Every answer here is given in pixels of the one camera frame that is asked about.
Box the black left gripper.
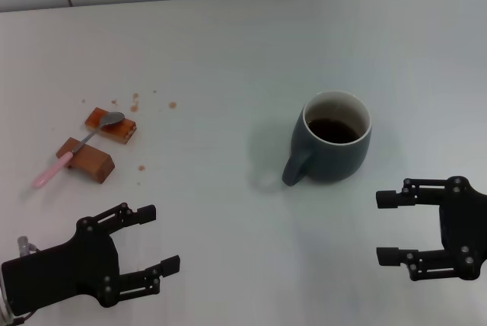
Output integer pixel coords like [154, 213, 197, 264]
[2, 203, 180, 314]

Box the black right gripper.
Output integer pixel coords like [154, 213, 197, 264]
[375, 175, 487, 282]

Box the grey ceramic cup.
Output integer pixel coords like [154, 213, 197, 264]
[282, 91, 373, 187]

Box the pink handled metal spoon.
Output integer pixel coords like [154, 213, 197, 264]
[32, 111, 126, 189]

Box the brown wooden spoon rest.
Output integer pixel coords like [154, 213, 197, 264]
[56, 136, 116, 184]

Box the dark coffee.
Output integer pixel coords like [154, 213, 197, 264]
[306, 117, 364, 144]

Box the orange grooved wooden block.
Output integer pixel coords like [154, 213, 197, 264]
[84, 107, 138, 145]

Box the left arm plug cable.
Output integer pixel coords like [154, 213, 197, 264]
[17, 236, 39, 257]

